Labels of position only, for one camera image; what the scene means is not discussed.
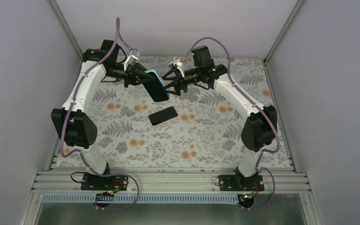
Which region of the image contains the phone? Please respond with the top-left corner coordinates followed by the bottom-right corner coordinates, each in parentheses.
top-left (148, 106), bottom-right (178, 126)
top-left (143, 69), bottom-right (169, 102)

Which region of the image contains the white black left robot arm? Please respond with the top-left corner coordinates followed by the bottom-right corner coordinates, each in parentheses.
top-left (51, 40), bottom-right (153, 190)

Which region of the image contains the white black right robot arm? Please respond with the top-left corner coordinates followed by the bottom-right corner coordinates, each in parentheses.
top-left (163, 45), bottom-right (280, 191)

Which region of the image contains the floral patterned table mat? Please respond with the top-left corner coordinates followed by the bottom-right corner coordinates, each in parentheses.
top-left (55, 55), bottom-right (293, 169)

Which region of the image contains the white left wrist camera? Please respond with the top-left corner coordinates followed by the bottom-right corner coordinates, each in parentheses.
top-left (123, 49), bottom-right (140, 71)

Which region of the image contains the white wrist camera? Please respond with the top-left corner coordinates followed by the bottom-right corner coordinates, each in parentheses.
top-left (123, 49), bottom-right (140, 71)
top-left (168, 57), bottom-right (185, 78)

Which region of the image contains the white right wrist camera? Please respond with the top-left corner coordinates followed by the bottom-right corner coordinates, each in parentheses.
top-left (168, 57), bottom-right (185, 78)

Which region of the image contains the aluminium frame post left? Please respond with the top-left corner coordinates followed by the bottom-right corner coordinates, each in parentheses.
top-left (47, 0), bottom-right (83, 59)

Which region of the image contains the aluminium frame post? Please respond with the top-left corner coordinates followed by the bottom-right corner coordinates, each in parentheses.
top-left (47, 0), bottom-right (83, 59)
top-left (263, 0), bottom-right (305, 66)

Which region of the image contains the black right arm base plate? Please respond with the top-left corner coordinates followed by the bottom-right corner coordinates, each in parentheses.
top-left (217, 174), bottom-right (265, 192)

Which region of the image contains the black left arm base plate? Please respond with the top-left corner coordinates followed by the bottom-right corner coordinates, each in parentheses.
top-left (81, 173), bottom-right (128, 191)

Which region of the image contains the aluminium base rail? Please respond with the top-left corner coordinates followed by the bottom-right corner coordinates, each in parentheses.
top-left (31, 167), bottom-right (311, 194)

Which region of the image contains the aluminium frame post right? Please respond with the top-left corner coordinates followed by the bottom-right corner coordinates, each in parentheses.
top-left (263, 0), bottom-right (305, 66)

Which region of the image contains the slotted cable duct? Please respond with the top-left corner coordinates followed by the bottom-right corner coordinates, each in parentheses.
top-left (42, 193), bottom-right (238, 204)

